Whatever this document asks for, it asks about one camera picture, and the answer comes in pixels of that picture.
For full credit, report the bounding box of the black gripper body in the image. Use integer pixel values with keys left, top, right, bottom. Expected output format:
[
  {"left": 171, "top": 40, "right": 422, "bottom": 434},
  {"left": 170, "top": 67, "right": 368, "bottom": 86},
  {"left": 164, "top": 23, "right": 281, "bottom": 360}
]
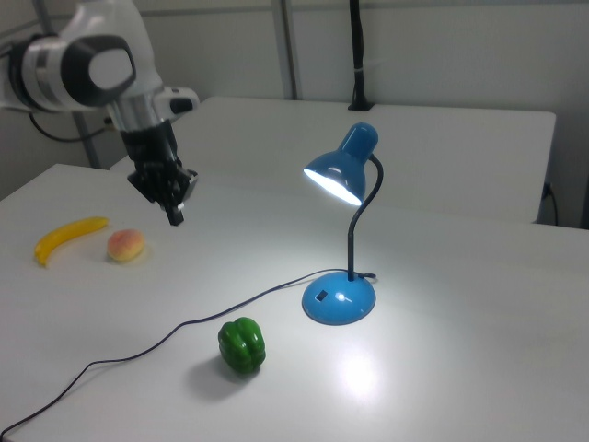
[{"left": 120, "top": 120, "right": 185, "bottom": 179}]

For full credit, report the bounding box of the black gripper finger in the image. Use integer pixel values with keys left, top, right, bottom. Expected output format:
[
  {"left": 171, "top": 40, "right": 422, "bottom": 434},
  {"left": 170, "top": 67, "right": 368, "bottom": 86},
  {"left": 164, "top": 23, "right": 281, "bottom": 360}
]
[
  {"left": 127, "top": 160, "right": 186, "bottom": 227},
  {"left": 179, "top": 169, "right": 201, "bottom": 218}
]

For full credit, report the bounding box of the blue gooseneck desk lamp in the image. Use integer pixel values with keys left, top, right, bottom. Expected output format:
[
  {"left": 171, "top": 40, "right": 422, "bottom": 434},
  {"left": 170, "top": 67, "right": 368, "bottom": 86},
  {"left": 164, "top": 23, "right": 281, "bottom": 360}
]
[{"left": 301, "top": 122, "right": 381, "bottom": 326}]

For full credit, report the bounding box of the pink yellow peach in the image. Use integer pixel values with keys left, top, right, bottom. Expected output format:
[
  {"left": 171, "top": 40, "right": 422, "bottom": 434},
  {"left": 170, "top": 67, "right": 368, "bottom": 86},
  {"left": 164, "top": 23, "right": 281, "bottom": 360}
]
[{"left": 105, "top": 228, "right": 147, "bottom": 264}]

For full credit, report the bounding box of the yellow banana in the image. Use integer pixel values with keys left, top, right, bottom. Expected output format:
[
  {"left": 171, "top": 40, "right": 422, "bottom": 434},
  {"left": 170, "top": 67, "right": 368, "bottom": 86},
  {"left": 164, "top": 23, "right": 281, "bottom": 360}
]
[{"left": 33, "top": 215, "right": 111, "bottom": 269}]

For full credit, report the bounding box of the green bell pepper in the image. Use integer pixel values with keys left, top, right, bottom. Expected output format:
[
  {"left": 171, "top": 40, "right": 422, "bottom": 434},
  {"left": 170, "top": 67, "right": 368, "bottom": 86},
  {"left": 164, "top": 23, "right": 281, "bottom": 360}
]
[{"left": 216, "top": 316, "right": 268, "bottom": 375}]

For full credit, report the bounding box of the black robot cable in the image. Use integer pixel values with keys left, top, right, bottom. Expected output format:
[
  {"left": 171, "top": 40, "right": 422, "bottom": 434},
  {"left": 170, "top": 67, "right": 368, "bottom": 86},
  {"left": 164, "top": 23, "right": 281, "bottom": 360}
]
[{"left": 27, "top": 110, "right": 111, "bottom": 143}]

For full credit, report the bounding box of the black lamp power cord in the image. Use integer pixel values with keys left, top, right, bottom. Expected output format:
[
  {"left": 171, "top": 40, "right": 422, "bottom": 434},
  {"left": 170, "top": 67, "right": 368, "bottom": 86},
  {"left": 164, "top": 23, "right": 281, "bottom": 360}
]
[{"left": 0, "top": 270, "right": 379, "bottom": 436}]

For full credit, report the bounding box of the black clamped camera pole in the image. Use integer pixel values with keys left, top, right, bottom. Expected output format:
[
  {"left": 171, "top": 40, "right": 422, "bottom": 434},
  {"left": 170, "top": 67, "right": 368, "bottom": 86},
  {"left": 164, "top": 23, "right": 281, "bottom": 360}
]
[{"left": 347, "top": 0, "right": 376, "bottom": 112}]

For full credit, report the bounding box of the black hanging plug cable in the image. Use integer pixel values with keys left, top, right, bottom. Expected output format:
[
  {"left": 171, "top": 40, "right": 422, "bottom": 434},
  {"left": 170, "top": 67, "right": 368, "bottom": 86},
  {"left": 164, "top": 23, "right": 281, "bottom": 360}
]
[{"left": 542, "top": 181, "right": 560, "bottom": 227}]

